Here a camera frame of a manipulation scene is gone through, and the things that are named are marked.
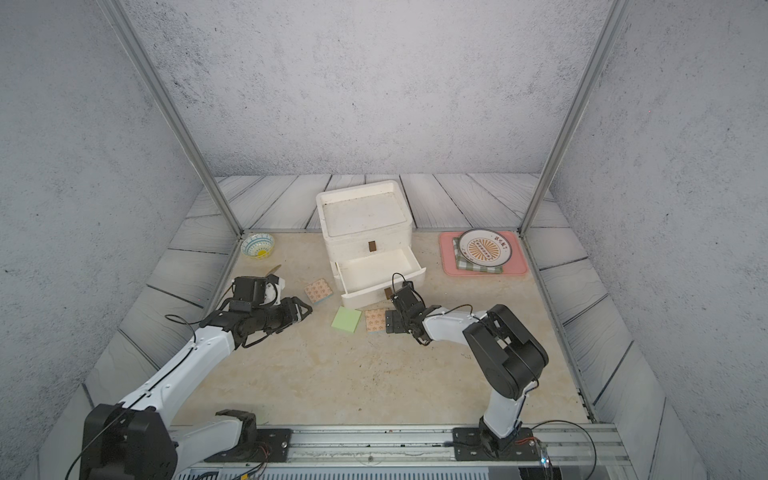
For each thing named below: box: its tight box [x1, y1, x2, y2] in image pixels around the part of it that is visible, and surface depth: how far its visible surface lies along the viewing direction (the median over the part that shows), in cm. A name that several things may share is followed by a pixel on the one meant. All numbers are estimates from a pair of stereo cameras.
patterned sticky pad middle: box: [365, 308, 386, 333], surface depth 97 cm
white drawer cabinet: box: [316, 180, 413, 289], surface depth 94 cm
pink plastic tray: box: [439, 231, 529, 276], surface depth 113 cm
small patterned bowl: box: [240, 233, 275, 259], surface depth 117 cm
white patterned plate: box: [458, 228, 513, 268], surface depth 117 cm
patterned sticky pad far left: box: [304, 278, 333, 304], surface depth 104 cm
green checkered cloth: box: [452, 237, 503, 274], surface depth 110 cm
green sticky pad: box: [331, 306, 362, 333], surface depth 97 cm
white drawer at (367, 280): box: [330, 246, 427, 309], surface depth 93 cm
